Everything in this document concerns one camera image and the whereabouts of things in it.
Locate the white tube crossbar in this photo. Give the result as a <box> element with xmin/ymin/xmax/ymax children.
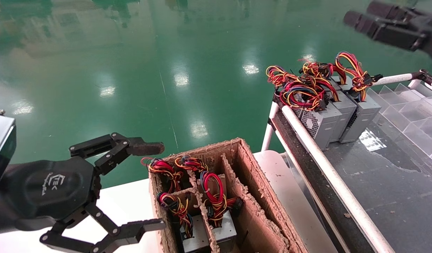
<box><xmin>373</xmin><ymin>73</ymin><xmax>413</xmax><ymax>87</ymax></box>

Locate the back-left boxed wire bundle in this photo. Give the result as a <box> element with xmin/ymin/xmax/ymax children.
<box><xmin>140</xmin><ymin>157</ymin><xmax>183</xmax><ymax>193</ymax></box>

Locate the clear acrylic divider tray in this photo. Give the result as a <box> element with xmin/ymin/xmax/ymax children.
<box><xmin>367</xmin><ymin>83</ymin><xmax>432</xmax><ymax>168</ymax></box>

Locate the thin white frame bar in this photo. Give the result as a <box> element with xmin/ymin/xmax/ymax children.
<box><xmin>274</xmin><ymin>129</ymin><xmax>340</xmax><ymax>253</ymax></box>

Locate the back-middle boxed wire bundle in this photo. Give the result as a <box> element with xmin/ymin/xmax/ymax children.
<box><xmin>174</xmin><ymin>156</ymin><xmax>208</xmax><ymax>173</ymax></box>

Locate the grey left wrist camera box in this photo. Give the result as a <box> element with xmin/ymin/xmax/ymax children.
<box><xmin>0</xmin><ymin>110</ymin><xmax>17</xmax><ymax>190</ymax></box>

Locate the black tube connector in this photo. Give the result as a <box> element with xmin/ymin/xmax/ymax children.
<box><xmin>409</xmin><ymin>69</ymin><xmax>432</xmax><ymax>86</ymax></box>

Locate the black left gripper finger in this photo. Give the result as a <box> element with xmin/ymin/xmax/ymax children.
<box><xmin>69</xmin><ymin>132</ymin><xmax>166</xmax><ymax>176</ymax></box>

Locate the black conveyor belt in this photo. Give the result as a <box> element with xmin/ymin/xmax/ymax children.
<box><xmin>281</xmin><ymin>105</ymin><xmax>396</xmax><ymax>253</ymax></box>

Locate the white tube frame leg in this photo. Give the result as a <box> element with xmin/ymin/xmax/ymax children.
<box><xmin>261</xmin><ymin>102</ymin><xmax>280</xmax><ymax>151</ymax></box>

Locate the brown cardboard box with dividers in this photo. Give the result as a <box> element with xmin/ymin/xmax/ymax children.
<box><xmin>148</xmin><ymin>138</ymin><xmax>308</xmax><ymax>253</ymax></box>

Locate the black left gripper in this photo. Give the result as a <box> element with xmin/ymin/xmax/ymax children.
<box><xmin>0</xmin><ymin>156</ymin><xmax>167</xmax><ymax>253</ymax></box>

